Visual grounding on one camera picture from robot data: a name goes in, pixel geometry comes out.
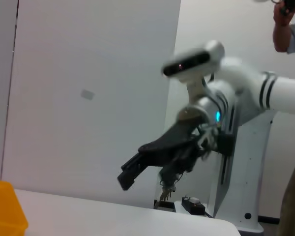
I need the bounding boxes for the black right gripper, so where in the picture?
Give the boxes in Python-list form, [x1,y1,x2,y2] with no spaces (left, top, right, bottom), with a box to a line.
[117,118,207,191]

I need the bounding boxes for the black handheld controller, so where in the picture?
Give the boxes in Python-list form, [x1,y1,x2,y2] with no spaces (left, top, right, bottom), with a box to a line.
[270,0,295,16]

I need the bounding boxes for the person's bare forearm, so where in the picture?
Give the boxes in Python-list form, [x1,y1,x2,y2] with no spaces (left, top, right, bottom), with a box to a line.
[272,23,295,53]

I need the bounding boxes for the person's hand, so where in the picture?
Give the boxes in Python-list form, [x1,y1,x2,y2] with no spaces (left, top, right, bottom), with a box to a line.
[272,0,295,27]

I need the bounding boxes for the white robot torso column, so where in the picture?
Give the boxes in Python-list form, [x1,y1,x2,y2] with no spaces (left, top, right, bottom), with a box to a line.
[206,98,279,233]

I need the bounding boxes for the yellow plastic bin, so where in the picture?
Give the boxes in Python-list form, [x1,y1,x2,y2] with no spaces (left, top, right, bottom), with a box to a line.
[0,179,29,236]

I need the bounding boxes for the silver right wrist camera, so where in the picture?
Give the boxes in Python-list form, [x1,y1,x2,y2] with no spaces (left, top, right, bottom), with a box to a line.
[161,40,226,99]

